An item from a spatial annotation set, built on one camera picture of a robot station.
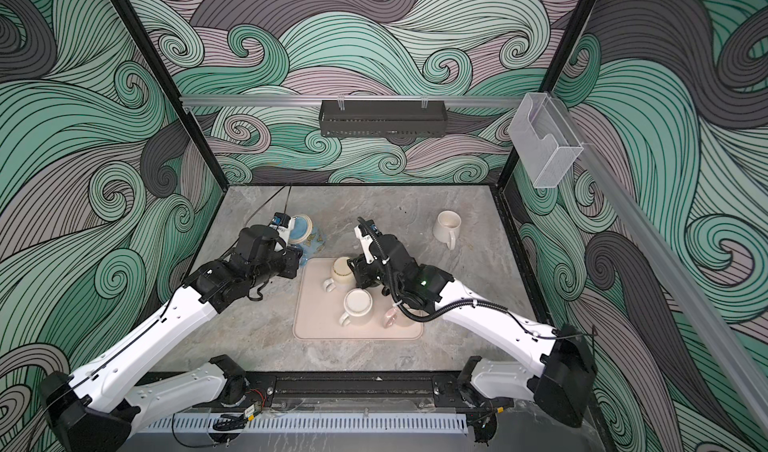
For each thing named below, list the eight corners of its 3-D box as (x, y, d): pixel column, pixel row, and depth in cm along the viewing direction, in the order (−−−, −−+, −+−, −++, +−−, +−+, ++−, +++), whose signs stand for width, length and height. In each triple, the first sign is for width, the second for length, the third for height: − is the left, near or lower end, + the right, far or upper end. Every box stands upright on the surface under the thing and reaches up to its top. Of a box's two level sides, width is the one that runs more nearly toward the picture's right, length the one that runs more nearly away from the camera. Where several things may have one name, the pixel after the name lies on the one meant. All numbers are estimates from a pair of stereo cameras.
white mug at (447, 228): (436, 251, 102) (440, 238, 96) (432, 224, 110) (435, 210, 103) (460, 251, 102) (465, 238, 96) (454, 224, 110) (459, 210, 103)
